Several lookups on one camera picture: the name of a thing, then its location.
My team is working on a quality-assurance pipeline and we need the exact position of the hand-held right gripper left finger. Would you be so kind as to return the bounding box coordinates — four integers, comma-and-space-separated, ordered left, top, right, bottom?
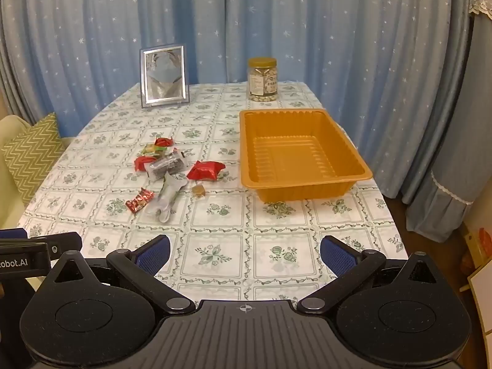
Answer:
50, 234, 196, 315

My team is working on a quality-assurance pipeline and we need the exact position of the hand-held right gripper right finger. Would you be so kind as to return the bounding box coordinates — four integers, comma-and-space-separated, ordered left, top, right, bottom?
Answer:
297, 236, 435, 315

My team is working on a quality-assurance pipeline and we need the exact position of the red striped candy bar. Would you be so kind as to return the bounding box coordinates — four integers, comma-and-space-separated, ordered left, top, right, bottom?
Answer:
126, 188, 155, 214

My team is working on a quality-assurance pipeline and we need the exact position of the white clear snack packet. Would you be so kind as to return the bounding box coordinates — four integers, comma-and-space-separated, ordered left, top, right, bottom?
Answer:
144, 172, 190, 222

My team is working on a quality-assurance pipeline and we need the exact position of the large red snack packet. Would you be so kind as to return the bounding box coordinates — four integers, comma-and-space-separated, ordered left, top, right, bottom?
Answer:
187, 160, 226, 182

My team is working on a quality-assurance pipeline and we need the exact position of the orange plastic tray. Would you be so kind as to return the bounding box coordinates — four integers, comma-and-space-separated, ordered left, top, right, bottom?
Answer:
239, 108, 373, 203

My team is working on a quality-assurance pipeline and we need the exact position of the cream sofa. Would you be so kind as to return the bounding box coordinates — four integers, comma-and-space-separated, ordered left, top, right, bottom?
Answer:
0, 114, 73, 231

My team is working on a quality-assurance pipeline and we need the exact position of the green zigzag pillow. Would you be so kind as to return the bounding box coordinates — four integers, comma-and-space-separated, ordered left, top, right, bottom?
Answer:
2, 112, 68, 208

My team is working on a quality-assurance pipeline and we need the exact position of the floral tablecloth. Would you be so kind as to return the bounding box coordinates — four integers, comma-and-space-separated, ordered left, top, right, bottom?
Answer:
17, 81, 409, 304

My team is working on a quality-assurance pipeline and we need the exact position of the yellow cardboard box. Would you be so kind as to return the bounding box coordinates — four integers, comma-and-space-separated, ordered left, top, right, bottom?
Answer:
462, 227, 492, 274

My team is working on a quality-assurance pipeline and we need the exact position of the white panel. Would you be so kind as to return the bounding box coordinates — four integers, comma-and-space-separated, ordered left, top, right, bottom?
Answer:
466, 262, 492, 339

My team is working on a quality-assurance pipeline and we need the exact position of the blue lace-trimmed furniture cover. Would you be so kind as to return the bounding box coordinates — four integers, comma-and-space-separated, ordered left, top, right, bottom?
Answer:
405, 0, 492, 244

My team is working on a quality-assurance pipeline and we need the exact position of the nut jar with yellow lid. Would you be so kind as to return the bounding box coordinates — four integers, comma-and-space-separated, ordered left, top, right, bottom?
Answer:
246, 57, 278, 102

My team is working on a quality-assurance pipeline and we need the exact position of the blue star curtain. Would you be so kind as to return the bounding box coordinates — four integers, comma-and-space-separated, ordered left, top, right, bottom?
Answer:
0, 0, 474, 200

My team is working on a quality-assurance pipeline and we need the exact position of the silver picture frame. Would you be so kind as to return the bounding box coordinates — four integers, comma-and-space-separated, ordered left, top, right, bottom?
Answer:
139, 45, 191, 109

